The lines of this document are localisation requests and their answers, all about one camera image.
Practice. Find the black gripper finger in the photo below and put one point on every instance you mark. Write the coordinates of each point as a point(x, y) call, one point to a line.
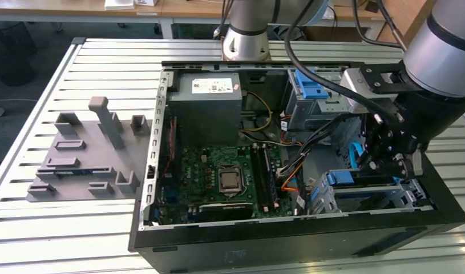
point(396, 168)
point(373, 145)

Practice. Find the hard disk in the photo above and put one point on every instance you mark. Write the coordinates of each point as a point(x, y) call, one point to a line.
point(340, 178)

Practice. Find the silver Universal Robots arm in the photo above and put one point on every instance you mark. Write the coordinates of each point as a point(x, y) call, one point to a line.
point(441, 57)

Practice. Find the silver disk bay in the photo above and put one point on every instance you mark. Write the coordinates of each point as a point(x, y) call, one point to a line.
point(369, 190)

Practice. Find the grey optical drive cage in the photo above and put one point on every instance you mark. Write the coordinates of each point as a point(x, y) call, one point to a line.
point(304, 114)

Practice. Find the blue plastic drive latch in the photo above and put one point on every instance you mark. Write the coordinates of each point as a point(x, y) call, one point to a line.
point(307, 88)

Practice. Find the black empty RAM slot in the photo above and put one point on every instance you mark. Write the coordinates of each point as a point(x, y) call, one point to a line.
point(259, 177)

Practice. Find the wooden cabinet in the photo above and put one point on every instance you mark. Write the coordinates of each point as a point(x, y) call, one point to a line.
point(415, 17)

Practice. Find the black CPU socket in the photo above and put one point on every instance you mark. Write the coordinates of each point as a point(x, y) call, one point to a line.
point(232, 167)

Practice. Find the silver CPU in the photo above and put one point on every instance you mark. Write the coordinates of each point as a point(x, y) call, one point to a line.
point(229, 181)

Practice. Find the small black desk device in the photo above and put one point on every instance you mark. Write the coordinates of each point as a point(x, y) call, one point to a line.
point(372, 5)

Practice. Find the green motherboard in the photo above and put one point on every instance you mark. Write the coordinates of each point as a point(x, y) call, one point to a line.
point(205, 160)

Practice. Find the grey power supply unit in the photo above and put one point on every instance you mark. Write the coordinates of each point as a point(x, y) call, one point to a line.
point(205, 120)

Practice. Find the black graphics card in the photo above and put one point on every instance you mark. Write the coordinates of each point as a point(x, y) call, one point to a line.
point(224, 212)

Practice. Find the black open PC case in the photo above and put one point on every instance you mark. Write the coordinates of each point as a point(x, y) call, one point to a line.
point(255, 245)

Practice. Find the dark bag under desk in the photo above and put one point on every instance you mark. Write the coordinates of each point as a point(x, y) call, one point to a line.
point(277, 32)

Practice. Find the grey parts rack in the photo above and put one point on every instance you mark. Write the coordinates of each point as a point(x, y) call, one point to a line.
point(99, 160)

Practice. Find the white box with print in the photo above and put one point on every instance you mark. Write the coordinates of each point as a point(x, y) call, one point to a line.
point(144, 2)

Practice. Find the plain white box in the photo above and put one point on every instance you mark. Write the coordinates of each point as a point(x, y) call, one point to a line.
point(118, 4)

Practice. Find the silver side wrist camera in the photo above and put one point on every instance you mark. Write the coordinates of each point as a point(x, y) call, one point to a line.
point(416, 165)

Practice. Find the wooden desk white frame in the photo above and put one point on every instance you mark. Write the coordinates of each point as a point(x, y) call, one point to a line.
point(64, 8)

